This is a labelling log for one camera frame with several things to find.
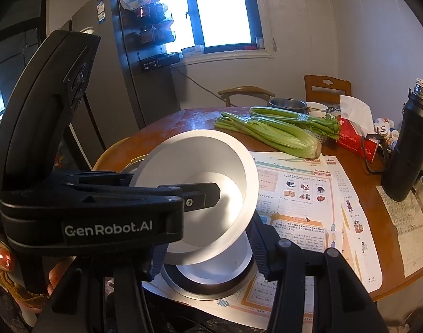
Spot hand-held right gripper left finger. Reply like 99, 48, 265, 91
31, 243, 168, 333

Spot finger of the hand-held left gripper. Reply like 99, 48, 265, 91
180, 182, 222, 213
54, 169, 147, 188

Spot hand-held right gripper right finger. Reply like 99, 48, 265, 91
244, 213, 380, 333

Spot steel bowl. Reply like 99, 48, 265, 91
159, 260, 259, 301

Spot person's left hand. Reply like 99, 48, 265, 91
0, 234, 76, 297

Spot celery bunch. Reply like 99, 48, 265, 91
214, 111, 322, 160
249, 106, 340, 143

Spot grey refrigerator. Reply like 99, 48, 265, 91
71, 0, 184, 150

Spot steel pot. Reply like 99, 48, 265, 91
269, 97, 308, 114

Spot red tissue box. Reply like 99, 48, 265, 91
331, 94, 380, 163

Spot handwritten paper sheet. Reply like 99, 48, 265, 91
376, 184, 423, 278

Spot white box on windowsill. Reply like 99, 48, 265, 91
181, 44, 205, 58

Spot fridge side shelf with jars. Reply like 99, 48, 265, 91
135, 28, 177, 46
135, 0, 173, 19

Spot black eyeglasses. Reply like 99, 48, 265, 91
361, 132, 389, 174

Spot wooden chair with cut-out back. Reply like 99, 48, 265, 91
304, 74, 352, 106

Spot black thermos bottle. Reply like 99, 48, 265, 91
381, 78, 423, 202

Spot dark framed glass door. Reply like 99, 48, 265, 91
0, 0, 49, 146

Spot window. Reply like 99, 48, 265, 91
138, 0, 264, 54

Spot wall cable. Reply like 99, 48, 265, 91
171, 66, 229, 92

